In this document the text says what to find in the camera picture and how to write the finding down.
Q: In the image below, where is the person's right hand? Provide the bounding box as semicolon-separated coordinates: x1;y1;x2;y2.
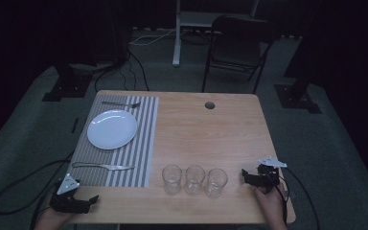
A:
253;183;289;230

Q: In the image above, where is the clear drinking glass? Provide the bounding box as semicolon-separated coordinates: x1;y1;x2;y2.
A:
161;164;183;196
184;165;206;196
204;168;229;198

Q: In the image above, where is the person's left hand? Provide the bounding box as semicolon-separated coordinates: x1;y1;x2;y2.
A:
33;208;75;230

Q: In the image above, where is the white round plate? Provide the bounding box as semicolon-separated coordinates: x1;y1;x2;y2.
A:
86;109;139;151

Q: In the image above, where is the white floor cable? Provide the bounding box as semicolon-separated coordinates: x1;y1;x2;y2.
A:
128;28;177;46

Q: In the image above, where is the black folding chair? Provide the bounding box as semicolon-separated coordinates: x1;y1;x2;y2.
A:
200;14;277;95

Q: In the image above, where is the black stand base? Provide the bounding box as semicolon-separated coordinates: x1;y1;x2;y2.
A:
41;61;94;103
273;0;323;115

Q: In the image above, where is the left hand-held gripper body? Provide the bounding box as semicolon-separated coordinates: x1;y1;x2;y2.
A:
48;172;91;215

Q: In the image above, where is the grey striped placemat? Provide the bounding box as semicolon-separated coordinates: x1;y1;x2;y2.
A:
66;94;160;189

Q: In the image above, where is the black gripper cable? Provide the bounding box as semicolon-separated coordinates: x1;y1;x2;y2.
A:
276;167;321;230
0;152;75;230

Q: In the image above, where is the black floor cable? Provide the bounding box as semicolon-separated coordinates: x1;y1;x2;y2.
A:
93;50;150;94

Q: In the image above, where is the white metal stand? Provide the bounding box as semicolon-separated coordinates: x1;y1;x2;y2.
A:
172;0;261;68

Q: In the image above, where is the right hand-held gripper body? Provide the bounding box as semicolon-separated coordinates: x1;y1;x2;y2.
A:
252;155;288;195

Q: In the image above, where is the silver table knife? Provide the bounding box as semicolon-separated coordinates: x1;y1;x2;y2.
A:
71;161;136;172

